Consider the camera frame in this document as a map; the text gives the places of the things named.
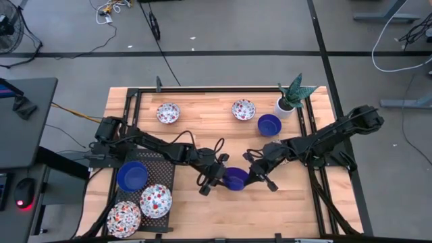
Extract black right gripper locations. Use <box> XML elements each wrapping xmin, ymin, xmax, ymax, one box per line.
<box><xmin>242</xmin><ymin>142</ymin><xmax>285</xmax><ymax>193</ymax></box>

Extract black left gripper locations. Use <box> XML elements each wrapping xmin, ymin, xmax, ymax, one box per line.
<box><xmin>198</xmin><ymin>153</ymin><xmax>237</xmax><ymax>197</ymax></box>

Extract blue mini bowl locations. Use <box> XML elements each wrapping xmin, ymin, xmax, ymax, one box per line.
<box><xmin>116</xmin><ymin>161</ymin><xmax>149</xmax><ymax>193</ymax></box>
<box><xmin>256</xmin><ymin>113</ymin><xmax>283</xmax><ymax>138</ymax></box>
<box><xmin>222</xmin><ymin>167</ymin><xmax>251</xmax><ymax>192</ymax></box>

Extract red flower print mini bowl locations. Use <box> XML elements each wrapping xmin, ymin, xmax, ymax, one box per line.
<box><xmin>139</xmin><ymin>184</ymin><xmax>173</xmax><ymax>219</ymax></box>
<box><xmin>155</xmin><ymin>102</ymin><xmax>181</xmax><ymax>125</ymax></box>
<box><xmin>231</xmin><ymin>99</ymin><xmax>257</xmax><ymax>122</ymax></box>

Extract black perforated metal rack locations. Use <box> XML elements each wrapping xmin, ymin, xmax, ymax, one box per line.
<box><xmin>113</xmin><ymin>147</ymin><xmax>177</xmax><ymax>234</ymax></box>

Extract white plant pot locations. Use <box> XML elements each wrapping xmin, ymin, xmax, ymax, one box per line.
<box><xmin>273</xmin><ymin>96</ymin><xmax>297</xmax><ymax>119</ymax></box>

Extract green snake plant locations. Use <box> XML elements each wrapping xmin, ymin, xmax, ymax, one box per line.
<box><xmin>277</xmin><ymin>72</ymin><xmax>320</xmax><ymax>109</ymax></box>

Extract black desk crossbar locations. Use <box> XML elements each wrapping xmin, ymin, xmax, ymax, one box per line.
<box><xmin>35</xmin><ymin>145</ymin><xmax>90</xmax><ymax>180</ymax></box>

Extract grey desk foot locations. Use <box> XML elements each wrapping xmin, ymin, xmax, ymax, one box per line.
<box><xmin>380</xmin><ymin>92</ymin><xmax>432</xmax><ymax>109</ymax></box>
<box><xmin>352</xmin><ymin>0</ymin><xmax>421</xmax><ymax>24</ymax></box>

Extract black desk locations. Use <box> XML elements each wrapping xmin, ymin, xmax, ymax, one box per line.
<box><xmin>0</xmin><ymin>77</ymin><xmax>59</xmax><ymax>169</ymax></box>

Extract black computer mouse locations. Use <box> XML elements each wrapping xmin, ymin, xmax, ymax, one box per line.
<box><xmin>13</xmin><ymin>178</ymin><xmax>36</xmax><ymax>211</ymax></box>

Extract dark grey side desk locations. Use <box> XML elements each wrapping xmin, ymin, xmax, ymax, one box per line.
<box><xmin>0</xmin><ymin>164</ymin><xmax>48</xmax><ymax>243</ymax></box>

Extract black keyboard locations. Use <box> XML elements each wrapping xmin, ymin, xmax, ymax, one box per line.
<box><xmin>0</xmin><ymin>173</ymin><xmax>9</xmax><ymax>212</ymax></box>

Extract black monitor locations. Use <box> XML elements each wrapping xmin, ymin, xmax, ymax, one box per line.
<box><xmin>0</xmin><ymin>78</ymin><xmax>25</xmax><ymax>99</ymax></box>

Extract black floor fan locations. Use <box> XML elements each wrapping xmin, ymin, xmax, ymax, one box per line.
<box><xmin>0</xmin><ymin>0</ymin><xmax>44</xmax><ymax>70</ymax></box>

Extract black aluminium rig frame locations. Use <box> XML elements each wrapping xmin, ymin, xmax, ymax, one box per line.
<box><xmin>76</xmin><ymin>76</ymin><xmax>365</xmax><ymax>243</ymax></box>

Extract long black floor cable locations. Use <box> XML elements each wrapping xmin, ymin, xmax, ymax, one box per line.
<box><xmin>137</xmin><ymin>0</ymin><xmax>182</xmax><ymax>88</ymax></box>

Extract thin black floor cable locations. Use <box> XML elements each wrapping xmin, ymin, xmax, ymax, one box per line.
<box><xmin>401</xmin><ymin>74</ymin><xmax>432</xmax><ymax>167</ymax></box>

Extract yellow cable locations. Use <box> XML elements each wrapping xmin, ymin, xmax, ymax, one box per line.
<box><xmin>50</xmin><ymin>102</ymin><xmax>103</xmax><ymax>125</ymax></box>

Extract white floor cable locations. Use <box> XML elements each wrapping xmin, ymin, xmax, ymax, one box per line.
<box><xmin>371</xmin><ymin>0</ymin><xmax>432</xmax><ymax>74</ymax></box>

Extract white power cable bundle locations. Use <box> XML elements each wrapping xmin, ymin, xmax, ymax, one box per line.
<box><xmin>95</xmin><ymin>0</ymin><xmax>133</xmax><ymax>25</ymax></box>

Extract black cable bundle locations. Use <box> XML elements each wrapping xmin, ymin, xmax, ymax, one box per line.
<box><xmin>398</xmin><ymin>12</ymin><xmax>432</xmax><ymax>52</ymax></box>

